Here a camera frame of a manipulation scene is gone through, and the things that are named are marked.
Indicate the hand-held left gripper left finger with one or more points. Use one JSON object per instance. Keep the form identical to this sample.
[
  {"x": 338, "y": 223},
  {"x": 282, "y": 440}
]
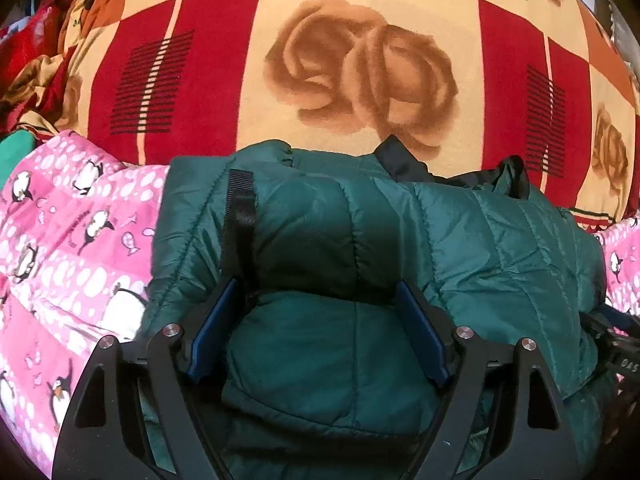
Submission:
[{"x": 210, "y": 335}]

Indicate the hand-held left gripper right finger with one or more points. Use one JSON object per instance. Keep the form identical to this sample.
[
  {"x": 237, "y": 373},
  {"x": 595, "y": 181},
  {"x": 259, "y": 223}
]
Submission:
[{"x": 422, "y": 337}]

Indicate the green quilted jacket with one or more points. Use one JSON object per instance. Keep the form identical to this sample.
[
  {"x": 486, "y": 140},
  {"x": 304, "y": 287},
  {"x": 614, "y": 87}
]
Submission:
[{"x": 475, "y": 240}]

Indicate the pink penguin print blanket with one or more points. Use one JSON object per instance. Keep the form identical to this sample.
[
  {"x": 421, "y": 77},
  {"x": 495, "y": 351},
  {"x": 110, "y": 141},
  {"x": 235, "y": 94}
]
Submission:
[{"x": 60, "y": 260}]

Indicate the rose print checked blanket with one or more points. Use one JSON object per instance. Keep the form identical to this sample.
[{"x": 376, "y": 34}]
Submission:
[{"x": 225, "y": 85}]

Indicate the red cloth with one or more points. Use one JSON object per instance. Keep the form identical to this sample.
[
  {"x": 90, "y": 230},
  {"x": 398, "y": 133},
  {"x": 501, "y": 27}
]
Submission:
[{"x": 30, "y": 30}]

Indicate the green cloth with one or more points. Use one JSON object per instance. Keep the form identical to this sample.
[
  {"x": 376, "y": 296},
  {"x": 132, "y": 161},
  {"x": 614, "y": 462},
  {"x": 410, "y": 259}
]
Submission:
[{"x": 12, "y": 155}]

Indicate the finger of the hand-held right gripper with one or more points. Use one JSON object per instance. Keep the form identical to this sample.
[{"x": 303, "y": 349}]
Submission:
[{"x": 612, "y": 322}]

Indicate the white lace cloth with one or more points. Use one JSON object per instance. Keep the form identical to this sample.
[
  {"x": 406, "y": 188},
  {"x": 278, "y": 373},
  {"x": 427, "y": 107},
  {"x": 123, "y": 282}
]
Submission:
[{"x": 617, "y": 25}]

